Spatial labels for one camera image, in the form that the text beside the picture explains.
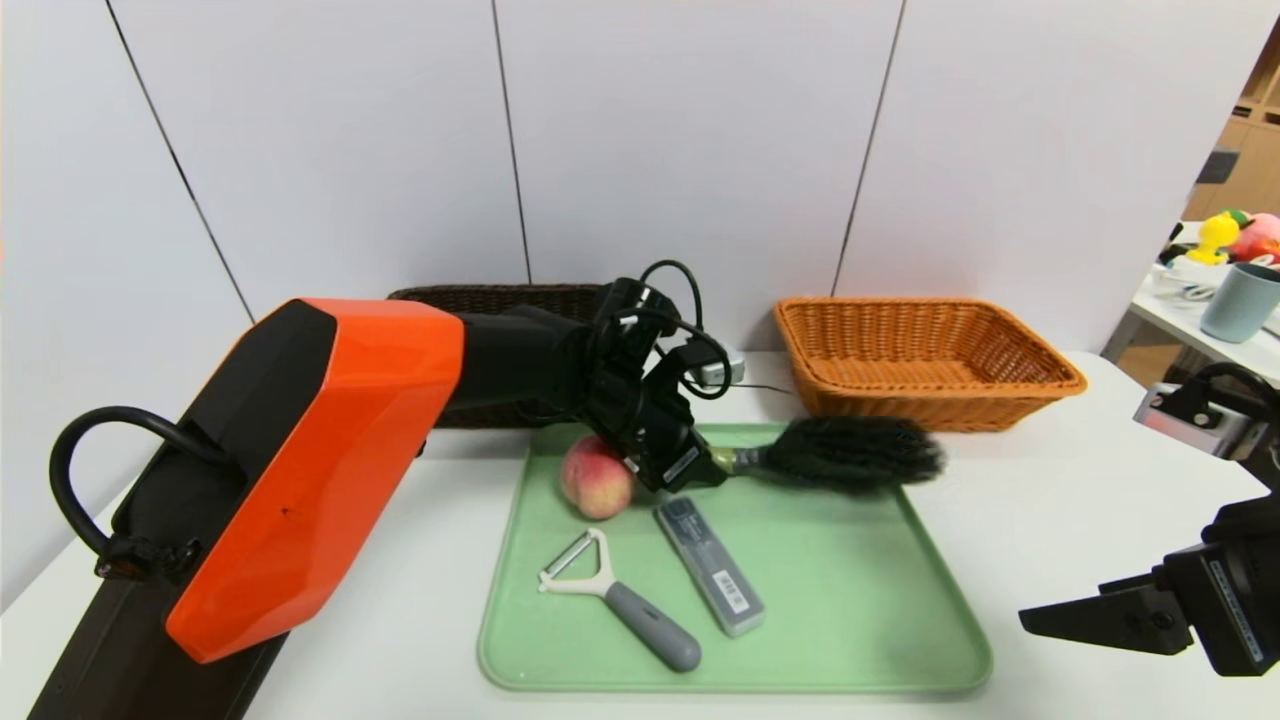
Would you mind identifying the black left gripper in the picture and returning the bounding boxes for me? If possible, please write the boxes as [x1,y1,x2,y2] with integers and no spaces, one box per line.
[618,395,730,494]

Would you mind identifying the grey rectangular plastic case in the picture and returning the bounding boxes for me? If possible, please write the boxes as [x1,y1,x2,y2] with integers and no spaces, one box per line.
[655,497,767,638]

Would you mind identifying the red yellow peach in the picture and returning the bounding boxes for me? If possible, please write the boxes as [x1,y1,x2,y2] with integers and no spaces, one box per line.
[559,434,638,521]

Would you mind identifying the green handled black brush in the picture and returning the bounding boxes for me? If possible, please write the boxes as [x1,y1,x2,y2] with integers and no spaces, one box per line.
[712,416,946,493]

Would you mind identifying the white peeler grey handle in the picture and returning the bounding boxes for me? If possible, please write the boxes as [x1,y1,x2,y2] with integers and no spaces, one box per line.
[538,527,702,672]

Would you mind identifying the orange wicker basket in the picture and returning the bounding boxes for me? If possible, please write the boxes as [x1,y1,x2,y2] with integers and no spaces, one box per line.
[774,297,1088,434]

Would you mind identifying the dark brown wicker basket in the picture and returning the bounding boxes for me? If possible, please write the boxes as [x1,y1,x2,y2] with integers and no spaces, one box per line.
[388,284,613,431]

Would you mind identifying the light green plastic tray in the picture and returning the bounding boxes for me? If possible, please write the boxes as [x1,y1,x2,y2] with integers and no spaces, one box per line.
[477,421,993,694]

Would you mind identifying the white side table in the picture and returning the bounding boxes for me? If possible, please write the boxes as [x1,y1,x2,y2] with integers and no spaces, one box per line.
[1127,268,1280,391]

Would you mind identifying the yellow plush toy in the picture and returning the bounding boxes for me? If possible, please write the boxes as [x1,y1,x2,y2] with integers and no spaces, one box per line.
[1183,213,1237,267]

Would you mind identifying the blue grey cup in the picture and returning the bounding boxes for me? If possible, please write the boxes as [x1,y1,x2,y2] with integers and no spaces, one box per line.
[1200,263,1280,344]

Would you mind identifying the pink plush toy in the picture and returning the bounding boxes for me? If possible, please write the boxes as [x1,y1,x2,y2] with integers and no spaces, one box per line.
[1228,210,1280,267]

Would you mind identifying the wooden shelf cabinet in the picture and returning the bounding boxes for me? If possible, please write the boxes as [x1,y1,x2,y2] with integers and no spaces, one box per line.
[1178,10,1280,226]

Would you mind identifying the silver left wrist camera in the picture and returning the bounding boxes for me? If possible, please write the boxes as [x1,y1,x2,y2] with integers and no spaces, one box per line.
[690,350,747,389]

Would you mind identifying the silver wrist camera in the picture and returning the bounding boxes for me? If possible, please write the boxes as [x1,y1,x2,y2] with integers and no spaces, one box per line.
[1133,380,1261,461]
[690,350,747,389]

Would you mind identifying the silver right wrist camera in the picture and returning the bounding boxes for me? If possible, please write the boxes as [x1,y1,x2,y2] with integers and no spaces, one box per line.
[1133,380,1261,461]

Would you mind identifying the white cable bundle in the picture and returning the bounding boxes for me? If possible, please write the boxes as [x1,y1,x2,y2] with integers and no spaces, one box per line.
[1145,260,1216,304]

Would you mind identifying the black right camera cable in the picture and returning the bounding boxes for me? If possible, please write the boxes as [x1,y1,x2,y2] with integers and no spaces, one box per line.
[1190,362,1280,416]

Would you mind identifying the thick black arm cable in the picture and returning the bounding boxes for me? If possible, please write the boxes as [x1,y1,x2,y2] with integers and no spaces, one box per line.
[48,405,231,583]

